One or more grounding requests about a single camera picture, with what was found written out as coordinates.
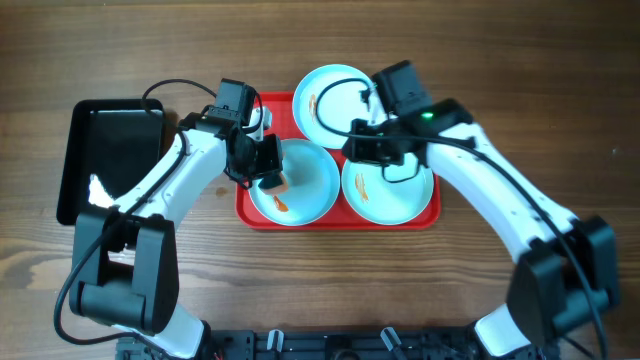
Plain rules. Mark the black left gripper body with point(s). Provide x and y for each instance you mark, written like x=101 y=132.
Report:
x=270 y=163

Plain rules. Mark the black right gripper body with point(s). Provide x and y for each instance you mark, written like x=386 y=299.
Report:
x=368 y=148

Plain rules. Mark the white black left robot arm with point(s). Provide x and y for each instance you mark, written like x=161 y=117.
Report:
x=124 y=280

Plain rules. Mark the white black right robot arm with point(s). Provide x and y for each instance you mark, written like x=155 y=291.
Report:
x=565 y=272

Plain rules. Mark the red plastic tray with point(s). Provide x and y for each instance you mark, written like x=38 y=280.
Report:
x=340 y=217

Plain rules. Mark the black water tray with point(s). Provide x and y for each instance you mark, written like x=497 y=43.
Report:
x=112 y=145

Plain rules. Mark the right light blue plate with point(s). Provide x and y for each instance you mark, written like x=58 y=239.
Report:
x=391 y=195

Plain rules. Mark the light blue plate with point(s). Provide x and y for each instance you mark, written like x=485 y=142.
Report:
x=313 y=182
x=391 y=195
x=339 y=106

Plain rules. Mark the left light blue plate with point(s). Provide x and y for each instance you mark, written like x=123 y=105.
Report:
x=313 y=182

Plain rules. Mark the top light blue plate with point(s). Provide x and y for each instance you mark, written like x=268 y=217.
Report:
x=339 y=106

